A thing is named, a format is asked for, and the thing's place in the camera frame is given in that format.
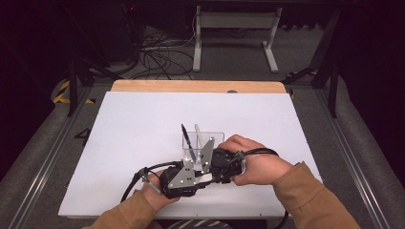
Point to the dark equipment box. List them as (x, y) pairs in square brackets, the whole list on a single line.
[(122, 31)]

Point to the wooden table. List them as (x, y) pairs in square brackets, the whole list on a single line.
[(197, 86)]

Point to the person's striped clothing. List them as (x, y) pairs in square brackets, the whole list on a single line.
[(197, 224)]

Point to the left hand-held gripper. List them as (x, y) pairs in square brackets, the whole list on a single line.
[(181, 178)]

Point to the white table sheet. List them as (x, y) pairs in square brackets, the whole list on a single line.
[(133, 127)]

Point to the grey metal stand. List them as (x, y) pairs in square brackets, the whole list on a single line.
[(235, 20)]

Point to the black tripod stand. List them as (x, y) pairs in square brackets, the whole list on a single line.
[(73, 86), (332, 86)]

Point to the white pen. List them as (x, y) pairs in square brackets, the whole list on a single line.
[(199, 136)]

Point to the person's left hand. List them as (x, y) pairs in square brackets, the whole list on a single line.
[(154, 194)]

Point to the clear plastic pen holder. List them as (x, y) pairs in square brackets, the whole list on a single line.
[(218, 140)]

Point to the aluminium floor rail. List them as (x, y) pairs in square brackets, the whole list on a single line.
[(47, 165), (353, 165)]

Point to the yellow black floor tape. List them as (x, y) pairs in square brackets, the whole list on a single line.
[(62, 92)]

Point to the black pen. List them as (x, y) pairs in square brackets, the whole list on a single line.
[(187, 140)]

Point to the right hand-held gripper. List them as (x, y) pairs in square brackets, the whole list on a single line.
[(224, 163)]

